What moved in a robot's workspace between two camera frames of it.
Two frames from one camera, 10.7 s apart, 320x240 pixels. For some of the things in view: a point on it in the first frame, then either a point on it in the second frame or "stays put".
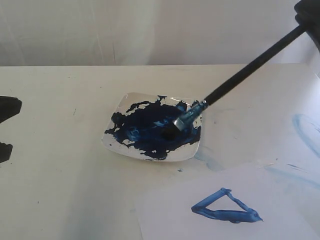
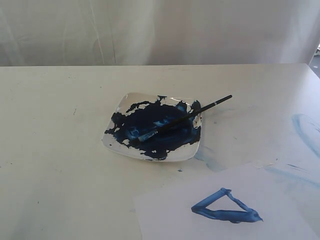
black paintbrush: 171,132 → 184,117
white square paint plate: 137,123 stays put
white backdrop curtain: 66,33 stays put
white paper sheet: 265,202 stays put
